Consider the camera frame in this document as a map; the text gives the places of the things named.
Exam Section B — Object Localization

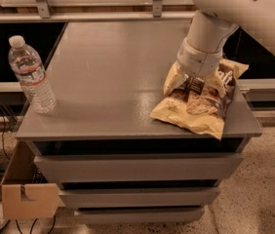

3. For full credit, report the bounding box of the brown sea salt chip bag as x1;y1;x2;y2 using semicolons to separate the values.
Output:
150;59;249;140

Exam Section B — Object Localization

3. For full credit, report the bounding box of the cardboard box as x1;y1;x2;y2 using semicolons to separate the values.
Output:
1;141;60;219

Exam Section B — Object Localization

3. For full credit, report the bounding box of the clear plastic water bottle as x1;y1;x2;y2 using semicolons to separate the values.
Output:
8;35;56;114

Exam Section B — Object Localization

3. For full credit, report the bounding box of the metal shelf rail frame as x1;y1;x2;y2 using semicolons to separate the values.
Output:
0;0;196;23

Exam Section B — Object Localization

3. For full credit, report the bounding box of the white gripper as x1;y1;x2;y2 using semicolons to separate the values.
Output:
163;39;226;97

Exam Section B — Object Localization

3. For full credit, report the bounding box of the grey drawer cabinet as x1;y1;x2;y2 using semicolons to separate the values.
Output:
17;21;261;223

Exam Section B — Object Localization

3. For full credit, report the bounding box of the black cable on floor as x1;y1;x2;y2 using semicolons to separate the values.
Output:
0;95;15;163

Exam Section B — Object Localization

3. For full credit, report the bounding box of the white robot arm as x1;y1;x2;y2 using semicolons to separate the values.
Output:
164;0;275;96

